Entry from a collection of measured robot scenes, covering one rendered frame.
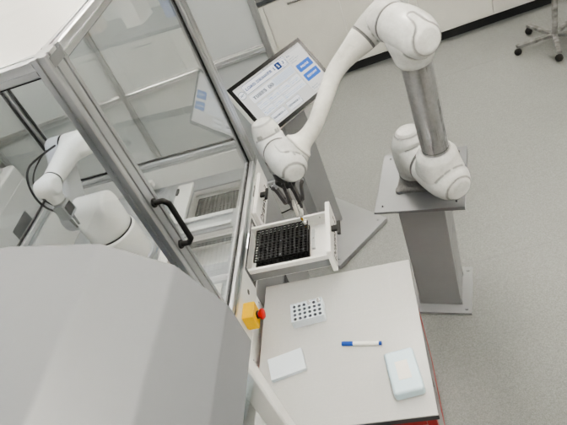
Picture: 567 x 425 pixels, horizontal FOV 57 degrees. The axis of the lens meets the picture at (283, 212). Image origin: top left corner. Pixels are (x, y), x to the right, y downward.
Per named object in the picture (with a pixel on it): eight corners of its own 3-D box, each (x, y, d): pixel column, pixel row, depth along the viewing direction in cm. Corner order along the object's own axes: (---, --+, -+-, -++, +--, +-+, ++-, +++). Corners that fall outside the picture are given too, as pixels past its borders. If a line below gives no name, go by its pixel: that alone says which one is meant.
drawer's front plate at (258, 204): (268, 189, 251) (260, 171, 244) (264, 230, 229) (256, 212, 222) (265, 190, 251) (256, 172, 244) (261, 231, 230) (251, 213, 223)
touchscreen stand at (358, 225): (387, 221, 326) (348, 78, 262) (341, 269, 310) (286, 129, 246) (330, 197, 361) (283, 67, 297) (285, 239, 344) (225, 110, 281)
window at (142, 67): (249, 162, 241) (149, -52, 182) (226, 311, 178) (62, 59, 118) (247, 162, 242) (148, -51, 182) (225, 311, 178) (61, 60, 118)
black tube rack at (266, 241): (311, 230, 217) (307, 219, 213) (312, 261, 204) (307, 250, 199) (261, 241, 222) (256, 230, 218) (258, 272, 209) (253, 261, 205)
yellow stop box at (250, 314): (262, 312, 193) (256, 300, 188) (261, 328, 187) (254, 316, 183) (250, 314, 194) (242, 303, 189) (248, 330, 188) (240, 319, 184)
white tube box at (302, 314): (324, 303, 197) (321, 296, 194) (326, 320, 190) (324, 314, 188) (293, 310, 199) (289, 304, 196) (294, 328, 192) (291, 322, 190)
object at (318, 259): (330, 220, 218) (326, 210, 214) (332, 266, 199) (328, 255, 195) (241, 239, 228) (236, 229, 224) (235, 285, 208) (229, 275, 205)
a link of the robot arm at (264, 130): (257, 156, 191) (269, 173, 181) (242, 121, 182) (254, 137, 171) (283, 142, 192) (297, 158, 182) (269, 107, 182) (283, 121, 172)
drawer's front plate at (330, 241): (335, 219, 220) (328, 200, 213) (338, 271, 198) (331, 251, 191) (332, 220, 220) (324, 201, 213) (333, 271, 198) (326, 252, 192)
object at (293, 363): (302, 349, 184) (300, 346, 183) (307, 370, 178) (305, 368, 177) (268, 362, 185) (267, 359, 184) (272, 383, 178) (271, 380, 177)
